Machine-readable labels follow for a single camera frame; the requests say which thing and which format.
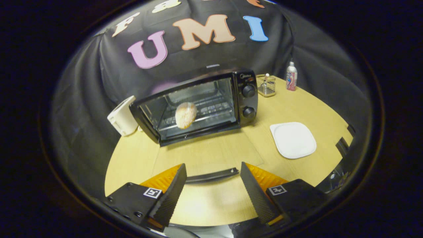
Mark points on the white square plate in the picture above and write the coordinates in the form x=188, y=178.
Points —
x=292, y=139

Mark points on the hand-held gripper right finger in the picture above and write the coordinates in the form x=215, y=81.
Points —
x=256, y=195

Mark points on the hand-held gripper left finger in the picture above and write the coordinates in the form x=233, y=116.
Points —
x=170, y=198

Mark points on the black toaster oven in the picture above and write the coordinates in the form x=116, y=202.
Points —
x=246, y=102

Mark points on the white toaster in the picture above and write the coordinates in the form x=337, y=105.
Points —
x=121, y=116

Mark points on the black table clamp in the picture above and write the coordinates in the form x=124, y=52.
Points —
x=342, y=146
x=351, y=129

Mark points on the silver spray bottle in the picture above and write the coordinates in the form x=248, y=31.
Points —
x=291, y=77

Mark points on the round bread roll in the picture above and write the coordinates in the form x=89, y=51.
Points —
x=185, y=115

